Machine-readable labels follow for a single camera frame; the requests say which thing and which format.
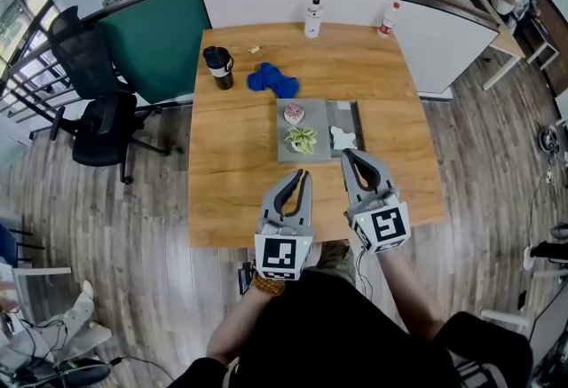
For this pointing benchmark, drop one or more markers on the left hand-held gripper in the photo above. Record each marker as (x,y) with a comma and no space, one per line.
(279,255)

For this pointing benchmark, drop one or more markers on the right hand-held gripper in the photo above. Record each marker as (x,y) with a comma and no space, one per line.
(386,226)

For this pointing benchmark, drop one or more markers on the white cloth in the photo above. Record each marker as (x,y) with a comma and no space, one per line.
(342,137)

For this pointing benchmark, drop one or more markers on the grey tray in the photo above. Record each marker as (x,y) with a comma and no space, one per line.
(324,111)

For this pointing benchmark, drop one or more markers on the person's right forearm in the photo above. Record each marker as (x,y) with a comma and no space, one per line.
(412,302)

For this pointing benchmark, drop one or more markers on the green potted plant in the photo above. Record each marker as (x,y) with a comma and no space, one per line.
(301,140)

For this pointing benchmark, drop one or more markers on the person's olive trouser leg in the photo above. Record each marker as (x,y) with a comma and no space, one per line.
(335,259)

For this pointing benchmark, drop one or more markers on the black power adaptor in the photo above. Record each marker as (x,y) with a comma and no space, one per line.
(246,277)

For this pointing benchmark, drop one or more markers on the pink potted succulent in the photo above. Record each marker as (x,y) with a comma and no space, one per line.
(294,114)

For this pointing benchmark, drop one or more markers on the blue cloth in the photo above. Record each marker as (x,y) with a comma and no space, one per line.
(273,80)

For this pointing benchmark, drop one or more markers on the person's black shirt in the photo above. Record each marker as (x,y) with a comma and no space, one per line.
(337,333)

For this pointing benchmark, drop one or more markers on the black tumbler bottle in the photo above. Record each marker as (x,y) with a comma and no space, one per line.
(219,68)

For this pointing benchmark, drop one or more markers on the white partition panel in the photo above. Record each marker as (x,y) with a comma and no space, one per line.
(435,44)

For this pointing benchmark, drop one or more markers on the small tan scrap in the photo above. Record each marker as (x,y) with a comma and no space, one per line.
(254,49)

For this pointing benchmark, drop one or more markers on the white bottle red cap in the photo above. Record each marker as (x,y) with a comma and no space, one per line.
(387,24)

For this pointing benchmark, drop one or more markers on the black office chair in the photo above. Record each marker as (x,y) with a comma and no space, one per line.
(102,129)

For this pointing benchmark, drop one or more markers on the green partition panel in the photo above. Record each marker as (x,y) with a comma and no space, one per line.
(160,44)

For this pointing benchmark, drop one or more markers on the white black wearable rig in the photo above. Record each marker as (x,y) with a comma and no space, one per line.
(75,373)

